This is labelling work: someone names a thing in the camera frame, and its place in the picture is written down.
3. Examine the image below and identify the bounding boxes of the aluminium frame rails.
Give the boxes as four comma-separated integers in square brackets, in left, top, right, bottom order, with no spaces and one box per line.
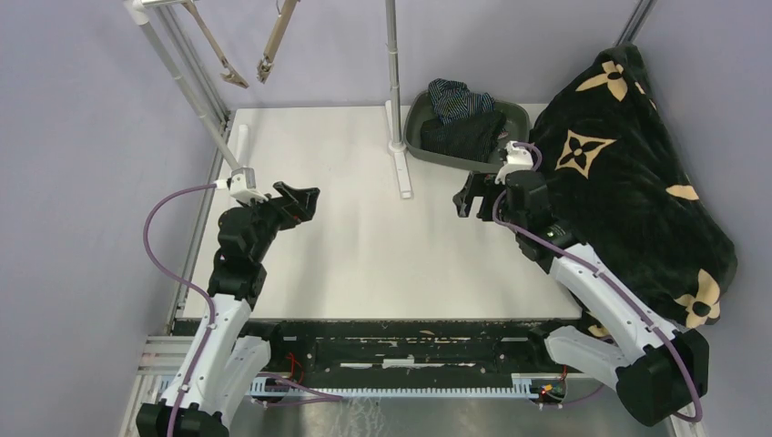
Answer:
[117,336,191,436]

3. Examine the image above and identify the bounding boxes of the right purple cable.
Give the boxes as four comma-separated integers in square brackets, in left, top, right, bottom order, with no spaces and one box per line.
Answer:
[492,141,705,424]

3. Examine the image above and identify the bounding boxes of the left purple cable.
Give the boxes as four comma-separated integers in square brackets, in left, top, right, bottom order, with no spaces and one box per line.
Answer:
[142,183,233,437]

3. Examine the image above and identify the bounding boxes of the centre rack pole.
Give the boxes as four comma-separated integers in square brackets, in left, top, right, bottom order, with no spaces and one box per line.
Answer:
[385,0,405,154]

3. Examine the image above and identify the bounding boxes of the blue striped underwear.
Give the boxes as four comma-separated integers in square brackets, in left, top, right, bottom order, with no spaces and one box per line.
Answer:
[427,78,495,125]

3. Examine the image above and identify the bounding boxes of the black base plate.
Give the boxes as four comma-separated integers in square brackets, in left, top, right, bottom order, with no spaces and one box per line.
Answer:
[171,320,589,391]

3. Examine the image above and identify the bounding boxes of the wooden clip hanger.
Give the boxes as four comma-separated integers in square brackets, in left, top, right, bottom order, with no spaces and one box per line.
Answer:
[257,0,300,84]

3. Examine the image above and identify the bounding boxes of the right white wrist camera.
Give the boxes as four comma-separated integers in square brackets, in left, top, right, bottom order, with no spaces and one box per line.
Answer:
[494,141,535,185]

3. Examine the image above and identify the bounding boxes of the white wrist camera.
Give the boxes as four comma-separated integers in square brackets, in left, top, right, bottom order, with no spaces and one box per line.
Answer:
[229,167,269,206]
[494,141,535,185]

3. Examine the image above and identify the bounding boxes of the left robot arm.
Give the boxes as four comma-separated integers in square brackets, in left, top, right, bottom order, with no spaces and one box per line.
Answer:
[136,182,320,436]

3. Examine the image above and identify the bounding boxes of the left hanging wooden hanger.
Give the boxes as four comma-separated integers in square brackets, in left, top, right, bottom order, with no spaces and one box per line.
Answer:
[181,0,249,89]

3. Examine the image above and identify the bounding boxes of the white cable duct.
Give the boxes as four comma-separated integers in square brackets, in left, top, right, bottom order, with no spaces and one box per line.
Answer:
[246,376,540,401]

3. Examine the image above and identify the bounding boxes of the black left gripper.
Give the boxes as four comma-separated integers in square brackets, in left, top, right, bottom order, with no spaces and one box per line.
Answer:
[237,181,319,262]

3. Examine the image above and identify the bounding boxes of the green plastic tray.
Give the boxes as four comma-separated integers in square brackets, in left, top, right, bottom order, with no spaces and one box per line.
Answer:
[403,92,531,173]

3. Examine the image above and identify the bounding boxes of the black floral blanket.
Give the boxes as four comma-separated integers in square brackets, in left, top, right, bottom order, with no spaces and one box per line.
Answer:
[530,44,737,329]

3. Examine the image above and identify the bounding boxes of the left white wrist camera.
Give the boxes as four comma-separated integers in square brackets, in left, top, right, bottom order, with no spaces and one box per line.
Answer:
[229,167,269,206]

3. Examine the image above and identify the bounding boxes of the rack pole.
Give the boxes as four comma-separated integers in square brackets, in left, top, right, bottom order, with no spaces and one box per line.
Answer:
[122,1,240,170]
[385,0,405,154]

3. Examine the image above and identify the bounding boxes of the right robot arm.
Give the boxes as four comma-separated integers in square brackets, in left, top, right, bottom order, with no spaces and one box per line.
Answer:
[452,170,709,426]

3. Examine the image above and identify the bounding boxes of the black striped underwear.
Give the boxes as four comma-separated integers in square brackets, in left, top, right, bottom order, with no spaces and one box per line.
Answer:
[420,110,506,163]

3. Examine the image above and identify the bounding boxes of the purple cable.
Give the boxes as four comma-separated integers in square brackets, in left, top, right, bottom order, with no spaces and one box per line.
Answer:
[492,141,705,424]
[142,183,233,437]

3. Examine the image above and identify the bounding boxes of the left rack pole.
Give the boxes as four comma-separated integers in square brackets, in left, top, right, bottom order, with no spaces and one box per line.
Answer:
[122,1,240,170]

